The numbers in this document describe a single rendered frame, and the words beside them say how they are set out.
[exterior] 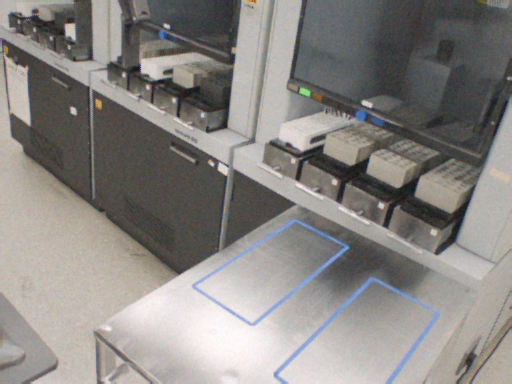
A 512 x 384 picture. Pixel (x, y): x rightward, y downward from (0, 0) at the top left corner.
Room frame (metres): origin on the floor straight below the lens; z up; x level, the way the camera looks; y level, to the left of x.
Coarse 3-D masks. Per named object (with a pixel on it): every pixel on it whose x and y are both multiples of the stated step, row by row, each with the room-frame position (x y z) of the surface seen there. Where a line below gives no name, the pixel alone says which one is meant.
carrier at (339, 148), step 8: (328, 136) 1.42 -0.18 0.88; (336, 136) 1.42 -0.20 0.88; (328, 144) 1.42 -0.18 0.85; (336, 144) 1.40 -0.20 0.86; (344, 144) 1.39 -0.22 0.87; (352, 144) 1.38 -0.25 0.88; (328, 152) 1.42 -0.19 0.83; (336, 152) 1.40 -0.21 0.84; (344, 152) 1.38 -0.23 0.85; (352, 152) 1.37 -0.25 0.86; (360, 152) 1.37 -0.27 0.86; (344, 160) 1.38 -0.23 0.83; (352, 160) 1.37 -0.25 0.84
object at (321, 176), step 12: (312, 168) 1.36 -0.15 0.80; (324, 168) 1.34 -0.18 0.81; (336, 168) 1.34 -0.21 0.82; (360, 168) 1.39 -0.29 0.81; (300, 180) 1.38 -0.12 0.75; (312, 180) 1.35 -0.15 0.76; (324, 180) 1.33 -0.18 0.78; (336, 180) 1.30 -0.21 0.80; (348, 180) 1.32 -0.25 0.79; (312, 192) 1.30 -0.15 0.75; (324, 192) 1.32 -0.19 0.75; (336, 192) 1.30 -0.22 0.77
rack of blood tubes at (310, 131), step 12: (300, 120) 1.56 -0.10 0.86; (312, 120) 1.57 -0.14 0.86; (324, 120) 1.59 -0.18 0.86; (336, 120) 1.61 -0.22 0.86; (288, 132) 1.47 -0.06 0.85; (300, 132) 1.45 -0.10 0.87; (312, 132) 1.47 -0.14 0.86; (324, 132) 1.51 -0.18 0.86; (300, 144) 1.44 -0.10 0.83; (312, 144) 1.47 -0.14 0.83
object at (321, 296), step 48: (240, 240) 0.91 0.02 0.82; (288, 240) 0.94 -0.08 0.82; (336, 240) 0.97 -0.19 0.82; (192, 288) 0.74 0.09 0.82; (240, 288) 0.76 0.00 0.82; (288, 288) 0.78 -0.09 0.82; (336, 288) 0.80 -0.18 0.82; (384, 288) 0.82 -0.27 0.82; (432, 288) 0.85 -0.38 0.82; (96, 336) 0.60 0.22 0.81; (144, 336) 0.60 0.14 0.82; (192, 336) 0.62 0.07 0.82; (240, 336) 0.64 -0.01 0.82; (288, 336) 0.65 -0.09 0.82; (336, 336) 0.67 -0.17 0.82; (384, 336) 0.69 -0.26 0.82; (432, 336) 0.71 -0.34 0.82
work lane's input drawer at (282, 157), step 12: (276, 144) 1.45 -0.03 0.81; (288, 144) 1.45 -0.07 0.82; (324, 144) 1.50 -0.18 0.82; (264, 156) 1.47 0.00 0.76; (276, 156) 1.44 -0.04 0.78; (288, 156) 1.41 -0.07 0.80; (300, 156) 1.41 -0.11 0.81; (312, 156) 1.44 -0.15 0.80; (264, 168) 1.41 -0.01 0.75; (276, 168) 1.42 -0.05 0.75; (288, 168) 1.41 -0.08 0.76; (300, 168) 1.40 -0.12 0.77
